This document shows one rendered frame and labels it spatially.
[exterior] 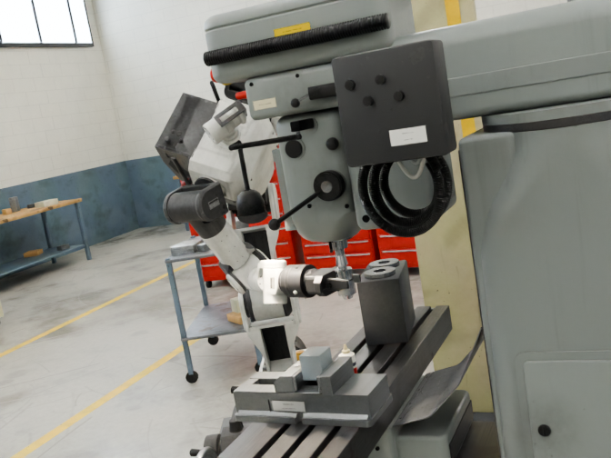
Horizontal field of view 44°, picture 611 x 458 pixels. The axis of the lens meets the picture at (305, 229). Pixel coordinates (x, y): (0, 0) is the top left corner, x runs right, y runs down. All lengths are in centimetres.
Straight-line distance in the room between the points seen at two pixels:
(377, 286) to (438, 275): 160
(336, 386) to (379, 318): 47
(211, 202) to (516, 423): 101
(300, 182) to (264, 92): 23
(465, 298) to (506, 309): 206
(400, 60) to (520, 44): 31
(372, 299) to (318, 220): 40
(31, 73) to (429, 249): 930
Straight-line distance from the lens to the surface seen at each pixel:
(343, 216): 179
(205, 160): 221
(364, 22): 165
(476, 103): 165
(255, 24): 179
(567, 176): 156
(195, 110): 230
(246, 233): 257
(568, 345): 165
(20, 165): 1171
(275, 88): 178
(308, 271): 198
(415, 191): 169
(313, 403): 173
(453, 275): 368
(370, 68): 143
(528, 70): 163
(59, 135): 1239
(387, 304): 213
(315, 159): 178
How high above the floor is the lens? 165
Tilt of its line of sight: 9 degrees down
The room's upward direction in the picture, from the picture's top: 10 degrees counter-clockwise
